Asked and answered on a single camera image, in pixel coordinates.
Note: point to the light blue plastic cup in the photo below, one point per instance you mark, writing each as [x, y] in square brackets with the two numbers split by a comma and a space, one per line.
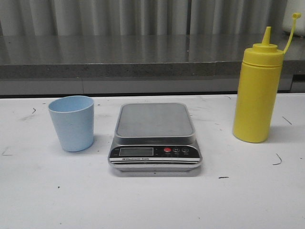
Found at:
[73, 120]

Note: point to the yellow squeeze bottle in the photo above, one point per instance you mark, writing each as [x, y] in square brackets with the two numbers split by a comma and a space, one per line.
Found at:
[257, 89]

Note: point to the silver electronic kitchen scale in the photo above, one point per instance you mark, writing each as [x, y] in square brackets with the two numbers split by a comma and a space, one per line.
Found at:
[154, 137]

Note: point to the stainless steel back counter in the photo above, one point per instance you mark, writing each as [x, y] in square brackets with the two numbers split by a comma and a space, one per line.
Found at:
[119, 65]

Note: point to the white container in background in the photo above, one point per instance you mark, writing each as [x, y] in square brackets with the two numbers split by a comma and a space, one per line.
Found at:
[294, 6]

